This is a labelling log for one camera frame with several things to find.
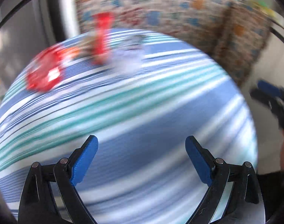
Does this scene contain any striped blue green tablecloth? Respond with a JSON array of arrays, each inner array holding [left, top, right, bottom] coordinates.
[[0, 29, 257, 223]]

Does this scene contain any patterned fu character blanket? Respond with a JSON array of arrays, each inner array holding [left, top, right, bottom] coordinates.
[[75, 0, 271, 85]]

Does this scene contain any red snack bag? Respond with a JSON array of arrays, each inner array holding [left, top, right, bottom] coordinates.
[[26, 46, 63, 93]]

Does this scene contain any orange small wrapper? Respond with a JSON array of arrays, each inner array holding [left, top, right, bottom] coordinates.
[[61, 46, 80, 59]]

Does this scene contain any clear plastic wipes pack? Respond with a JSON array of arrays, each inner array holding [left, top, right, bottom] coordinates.
[[110, 44, 145, 76]]

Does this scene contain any beige crumpled paper bag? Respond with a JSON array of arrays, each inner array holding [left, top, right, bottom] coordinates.
[[78, 35, 96, 56]]

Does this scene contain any tall red wrapper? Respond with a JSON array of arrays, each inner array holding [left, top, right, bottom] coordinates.
[[92, 12, 114, 65]]

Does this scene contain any grey refrigerator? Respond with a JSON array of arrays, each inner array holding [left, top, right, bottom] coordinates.
[[0, 0, 61, 89]]

